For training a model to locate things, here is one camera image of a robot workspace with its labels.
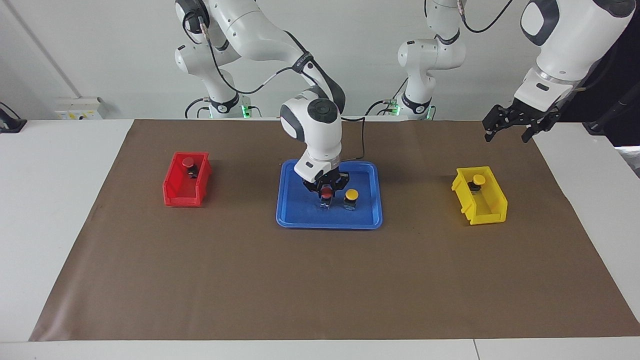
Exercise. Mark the red push button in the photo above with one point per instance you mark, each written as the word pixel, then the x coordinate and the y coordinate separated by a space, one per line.
pixel 188 162
pixel 326 193

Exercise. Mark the white wall outlet strip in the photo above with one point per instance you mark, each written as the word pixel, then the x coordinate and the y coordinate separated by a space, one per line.
pixel 80 108

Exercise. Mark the red plastic bin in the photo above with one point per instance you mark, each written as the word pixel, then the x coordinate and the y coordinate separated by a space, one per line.
pixel 182 200

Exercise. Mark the brown table mat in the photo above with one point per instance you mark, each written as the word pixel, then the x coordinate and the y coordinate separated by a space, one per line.
pixel 320 280

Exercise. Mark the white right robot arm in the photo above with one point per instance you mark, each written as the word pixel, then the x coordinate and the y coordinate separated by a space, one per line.
pixel 315 130

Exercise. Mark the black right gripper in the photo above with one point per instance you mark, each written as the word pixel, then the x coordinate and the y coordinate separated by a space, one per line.
pixel 330 180

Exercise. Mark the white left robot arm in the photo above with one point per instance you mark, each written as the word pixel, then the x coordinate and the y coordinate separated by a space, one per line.
pixel 565 50

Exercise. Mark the black clamp base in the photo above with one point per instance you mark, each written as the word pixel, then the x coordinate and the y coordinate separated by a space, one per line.
pixel 10 125

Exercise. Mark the yellow plastic bin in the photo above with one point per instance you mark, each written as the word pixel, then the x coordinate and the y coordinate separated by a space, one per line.
pixel 492 215

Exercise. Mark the black stand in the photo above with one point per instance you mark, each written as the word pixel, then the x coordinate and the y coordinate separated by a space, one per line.
pixel 627 125

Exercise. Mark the yellow push button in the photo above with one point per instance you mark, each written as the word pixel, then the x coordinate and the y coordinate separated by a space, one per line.
pixel 352 194
pixel 479 179

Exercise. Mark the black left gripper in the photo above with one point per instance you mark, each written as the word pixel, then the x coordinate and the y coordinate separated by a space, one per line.
pixel 525 114

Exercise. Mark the blue plastic tray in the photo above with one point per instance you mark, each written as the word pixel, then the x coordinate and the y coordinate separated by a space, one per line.
pixel 300 217

